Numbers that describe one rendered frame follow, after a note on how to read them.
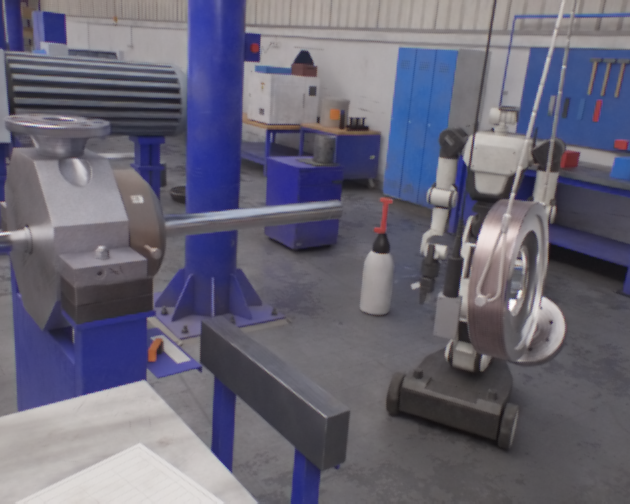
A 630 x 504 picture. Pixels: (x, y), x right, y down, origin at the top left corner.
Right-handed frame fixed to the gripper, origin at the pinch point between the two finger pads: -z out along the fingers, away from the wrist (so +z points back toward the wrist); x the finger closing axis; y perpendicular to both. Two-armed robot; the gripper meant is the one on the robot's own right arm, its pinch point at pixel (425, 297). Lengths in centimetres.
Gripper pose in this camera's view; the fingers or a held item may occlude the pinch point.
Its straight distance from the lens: 318.2
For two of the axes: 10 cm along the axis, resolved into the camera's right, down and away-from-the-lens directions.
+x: -3.9, 0.4, -9.2
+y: 9.1, 1.9, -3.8
